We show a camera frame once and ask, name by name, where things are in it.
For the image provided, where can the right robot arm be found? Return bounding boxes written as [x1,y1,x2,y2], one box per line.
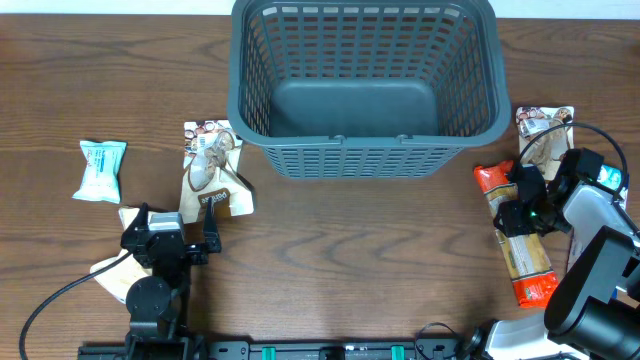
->
[477,149,639,359]

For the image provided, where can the beige paper bag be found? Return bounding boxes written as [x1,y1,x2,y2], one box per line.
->
[90,207,152,304]

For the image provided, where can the mint toilet tissue wipes pack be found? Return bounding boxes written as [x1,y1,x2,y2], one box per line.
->
[72,140,127,204]

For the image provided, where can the Kleenex tissue multipack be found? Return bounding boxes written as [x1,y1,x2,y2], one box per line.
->
[566,165,630,271]

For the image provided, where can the brown snack pouch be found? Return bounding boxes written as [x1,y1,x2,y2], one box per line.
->
[515,106,574,182]
[179,120,254,223]

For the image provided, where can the grey plastic basket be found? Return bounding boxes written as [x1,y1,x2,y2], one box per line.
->
[227,0,511,178]

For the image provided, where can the orange pasta packet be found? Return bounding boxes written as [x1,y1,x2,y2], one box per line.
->
[473,160,558,308]

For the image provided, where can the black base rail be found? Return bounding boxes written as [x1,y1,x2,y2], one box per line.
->
[76,338,473,360]

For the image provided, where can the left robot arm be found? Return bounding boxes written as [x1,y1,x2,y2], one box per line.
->
[121,203,221,360]

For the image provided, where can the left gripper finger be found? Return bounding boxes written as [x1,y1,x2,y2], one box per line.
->
[203,198,222,253]
[122,203,149,238]

